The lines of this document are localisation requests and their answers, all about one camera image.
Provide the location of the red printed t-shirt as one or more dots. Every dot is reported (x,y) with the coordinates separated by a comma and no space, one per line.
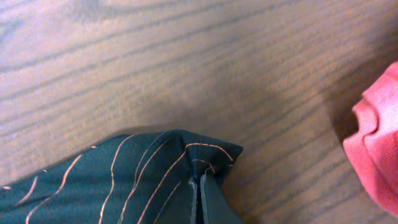
(372,150)

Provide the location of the black printed cycling jersey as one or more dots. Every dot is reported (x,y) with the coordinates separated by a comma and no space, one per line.
(173,176)

